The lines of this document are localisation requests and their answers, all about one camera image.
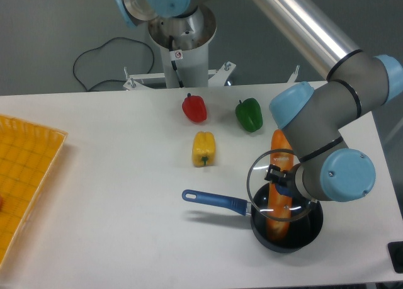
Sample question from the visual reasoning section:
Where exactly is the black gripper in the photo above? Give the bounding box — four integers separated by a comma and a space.
264, 164, 298, 196

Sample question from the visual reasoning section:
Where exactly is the glass lid blue knob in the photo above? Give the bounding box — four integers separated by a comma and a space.
246, 149, 317, 222

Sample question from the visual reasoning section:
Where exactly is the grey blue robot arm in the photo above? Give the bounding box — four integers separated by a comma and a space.
115, 0, 402, 202

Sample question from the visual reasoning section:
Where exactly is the orange baguette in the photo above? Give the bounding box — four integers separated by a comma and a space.
266, 129, 294, 241

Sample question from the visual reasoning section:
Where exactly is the green bell pepper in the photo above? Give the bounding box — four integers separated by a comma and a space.
236, 98, 263, 133

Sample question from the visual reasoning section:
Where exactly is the yellow bell pepper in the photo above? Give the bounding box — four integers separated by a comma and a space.
191, 132, 216, 167

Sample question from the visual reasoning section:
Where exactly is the red bell pepper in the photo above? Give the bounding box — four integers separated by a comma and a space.
181, 93, 207, 123

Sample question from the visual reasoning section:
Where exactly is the black corner device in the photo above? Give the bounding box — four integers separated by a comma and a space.
387, 241, 403, 273

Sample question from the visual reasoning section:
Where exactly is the yellow woven basket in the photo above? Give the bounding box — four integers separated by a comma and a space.
1, 115, 68, 264

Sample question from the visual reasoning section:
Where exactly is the dark pot blue handle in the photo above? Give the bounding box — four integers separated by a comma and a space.
182, 190, 324, 253

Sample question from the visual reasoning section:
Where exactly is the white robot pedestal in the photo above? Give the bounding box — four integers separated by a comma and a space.
122, 4, 300, 91

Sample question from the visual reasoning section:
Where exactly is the black floor cable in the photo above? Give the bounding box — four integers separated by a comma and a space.
72, 37, 156, 92

